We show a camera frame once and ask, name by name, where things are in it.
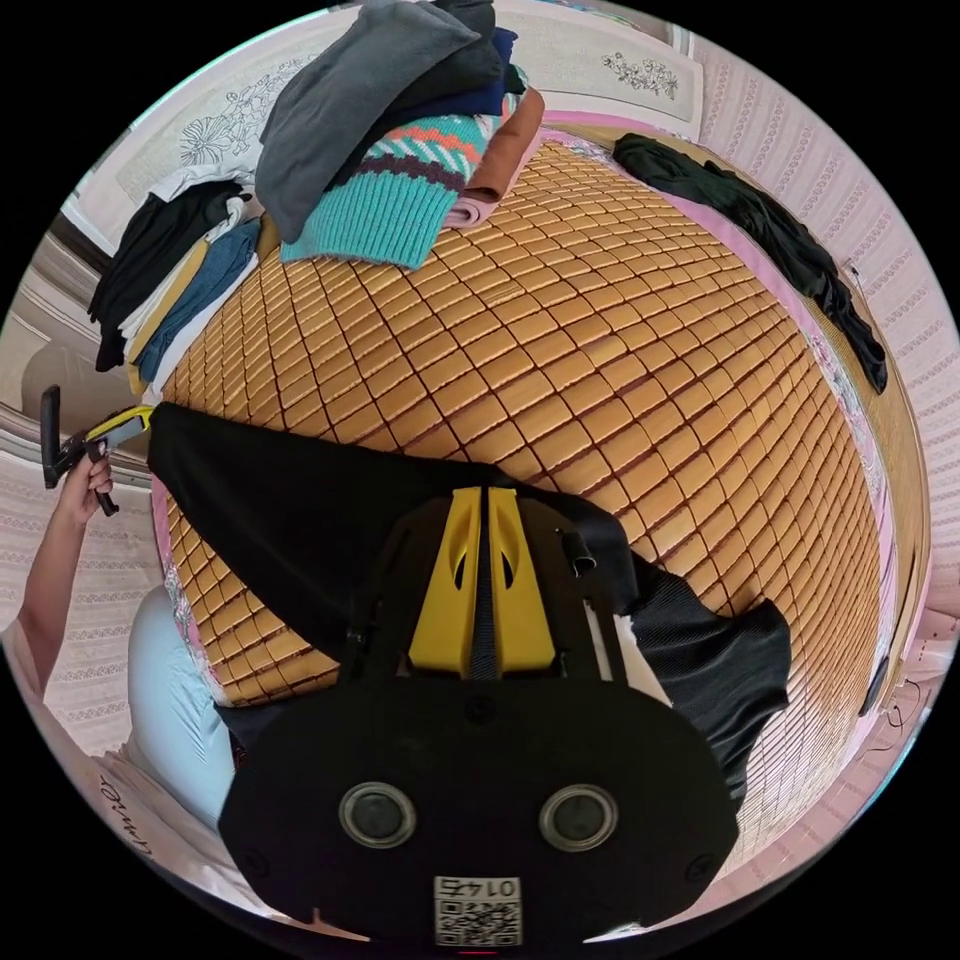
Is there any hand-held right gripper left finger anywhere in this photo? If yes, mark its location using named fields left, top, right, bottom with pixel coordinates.
left=407, top=486, right=483, bottom=679

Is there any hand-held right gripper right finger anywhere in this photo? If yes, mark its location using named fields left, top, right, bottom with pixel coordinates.
left=487, top=486, right=559, bottom=677

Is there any black long sleeve shirt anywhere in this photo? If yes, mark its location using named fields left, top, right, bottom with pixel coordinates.
left=146, top=401, right=793, bottom=811

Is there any person's left forearm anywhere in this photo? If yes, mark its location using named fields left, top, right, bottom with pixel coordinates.
left=16, top=509, right=97, bottom=665

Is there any person's left hand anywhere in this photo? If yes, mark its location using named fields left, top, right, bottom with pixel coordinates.
left=62, top=452, right=115, bottom=528

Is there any pile of clothes with blue jeans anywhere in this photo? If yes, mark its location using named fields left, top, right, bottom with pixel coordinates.
left=87, top=168, right=265, bottom=408

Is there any bed with woven mat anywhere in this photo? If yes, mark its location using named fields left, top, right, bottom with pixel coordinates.
left=123, top=112, right=933, bottom=886

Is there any person's body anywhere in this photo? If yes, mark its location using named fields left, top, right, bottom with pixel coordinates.
left=0, top=584, right=249, bottom=913

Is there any pile of clothes with teal sweater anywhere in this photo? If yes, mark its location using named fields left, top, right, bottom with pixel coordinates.
left=254, top=0, right=547, bottom=271

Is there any black garment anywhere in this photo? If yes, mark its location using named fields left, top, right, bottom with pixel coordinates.
left=611, top=132, right=891, bottom=396

